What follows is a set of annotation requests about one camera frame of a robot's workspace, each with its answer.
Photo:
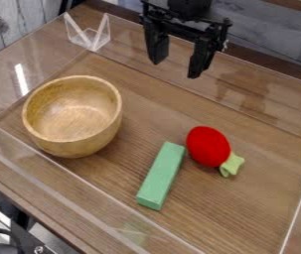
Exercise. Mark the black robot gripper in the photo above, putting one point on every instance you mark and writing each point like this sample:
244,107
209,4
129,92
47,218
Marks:
188,19

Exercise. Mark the red plush fruit green stem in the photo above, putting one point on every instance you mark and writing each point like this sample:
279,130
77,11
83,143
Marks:
211,150

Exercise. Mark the light wooden bowl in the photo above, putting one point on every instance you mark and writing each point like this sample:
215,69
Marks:
73,115

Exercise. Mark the green rectangular block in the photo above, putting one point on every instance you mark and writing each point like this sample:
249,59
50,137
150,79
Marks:
162,173

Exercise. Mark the clear acrylic tray enclosure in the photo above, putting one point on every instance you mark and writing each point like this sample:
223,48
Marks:
247,214

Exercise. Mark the black table frame bracket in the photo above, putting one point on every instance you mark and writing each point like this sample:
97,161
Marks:
30,243

